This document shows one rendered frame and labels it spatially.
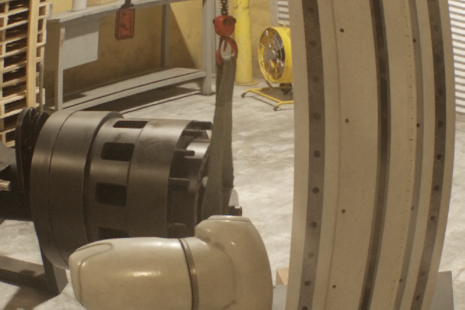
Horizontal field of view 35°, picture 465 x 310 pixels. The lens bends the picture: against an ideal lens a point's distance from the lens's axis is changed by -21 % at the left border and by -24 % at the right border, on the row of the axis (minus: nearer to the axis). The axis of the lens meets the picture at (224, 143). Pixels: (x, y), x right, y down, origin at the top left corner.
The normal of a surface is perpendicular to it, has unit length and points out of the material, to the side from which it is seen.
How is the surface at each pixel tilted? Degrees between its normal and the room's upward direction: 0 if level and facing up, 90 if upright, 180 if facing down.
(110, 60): 90
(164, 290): 82
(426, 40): 90
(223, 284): 74
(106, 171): 51
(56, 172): 57
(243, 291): 69
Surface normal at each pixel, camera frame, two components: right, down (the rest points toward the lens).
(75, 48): 0.76, 0.15
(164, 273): 0.22, -0.28
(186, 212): -0.24, -0.05
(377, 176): -0.18, 0.25
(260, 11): -0.65, 0.20
